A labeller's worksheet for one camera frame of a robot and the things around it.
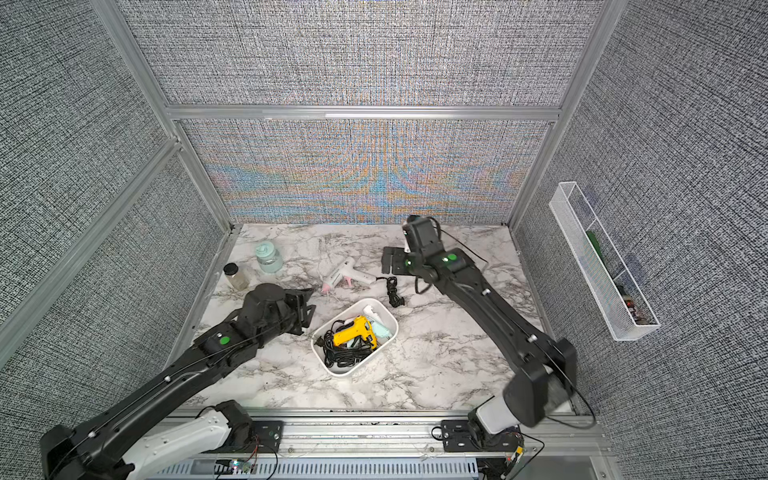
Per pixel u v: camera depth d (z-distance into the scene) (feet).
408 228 1.98
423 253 1.91
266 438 2.40
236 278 3.16
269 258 3.32
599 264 2.25
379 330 2.88
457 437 2.39
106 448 1.31
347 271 3.38
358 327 2.71
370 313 3.03
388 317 2.95
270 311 1.80
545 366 1.38
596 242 2.40
